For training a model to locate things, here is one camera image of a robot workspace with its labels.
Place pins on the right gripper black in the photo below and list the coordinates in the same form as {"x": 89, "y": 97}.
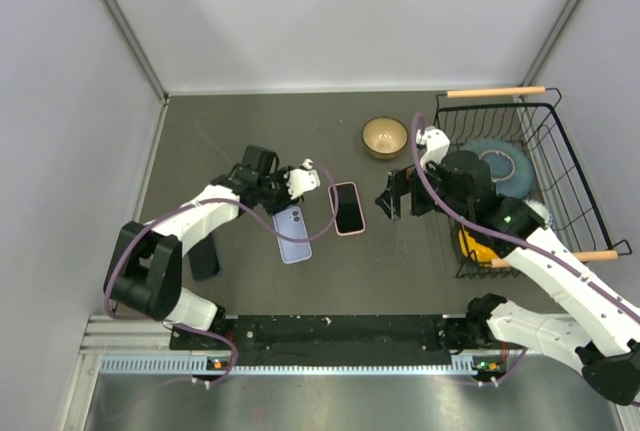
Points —
{"x": 401, "y": 182}

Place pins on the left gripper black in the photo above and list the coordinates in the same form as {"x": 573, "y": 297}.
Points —
{"x": 271, "y": 208}

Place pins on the pink phone case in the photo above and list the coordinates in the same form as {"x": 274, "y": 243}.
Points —
{"x": 346, "y": 208}

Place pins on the lavender phone case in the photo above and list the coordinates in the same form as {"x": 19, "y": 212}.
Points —
{"x": 292, "y": 238}

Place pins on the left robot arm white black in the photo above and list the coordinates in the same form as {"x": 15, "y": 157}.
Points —
{"x": 145, "y": 273}

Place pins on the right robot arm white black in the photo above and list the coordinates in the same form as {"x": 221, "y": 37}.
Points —
{"x": 599, "y": 339}

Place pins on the tan ceramic bowl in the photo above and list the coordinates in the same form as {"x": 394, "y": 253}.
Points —
{"x": 384, "y": 137}

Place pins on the yellow bowl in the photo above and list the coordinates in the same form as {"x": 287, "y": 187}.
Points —
{"x": 470, "y": 248}

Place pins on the blue ceramic plate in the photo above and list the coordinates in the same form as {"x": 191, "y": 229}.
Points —
{"x": 511, "y": 170}

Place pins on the blue white patterned bowl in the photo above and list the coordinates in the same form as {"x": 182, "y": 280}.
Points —
{"x": 542, "y": 210}

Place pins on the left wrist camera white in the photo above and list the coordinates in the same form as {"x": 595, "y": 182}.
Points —
{"x": 302, "y": 179}

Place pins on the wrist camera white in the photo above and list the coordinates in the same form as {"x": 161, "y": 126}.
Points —
{"x": 434, "y": 144}
{"x": 302, "y": 179}

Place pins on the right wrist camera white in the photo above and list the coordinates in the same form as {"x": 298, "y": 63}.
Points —
{"x": 434, "y": 144}

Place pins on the black wire basket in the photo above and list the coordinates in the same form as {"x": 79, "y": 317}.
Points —
{"x": 530, "y": 123}

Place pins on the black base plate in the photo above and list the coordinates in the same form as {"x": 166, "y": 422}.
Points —
{"x": 345, "y": 340}

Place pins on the aluminium rail frame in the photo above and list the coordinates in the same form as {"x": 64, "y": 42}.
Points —
{"x": 326, "y": 372}

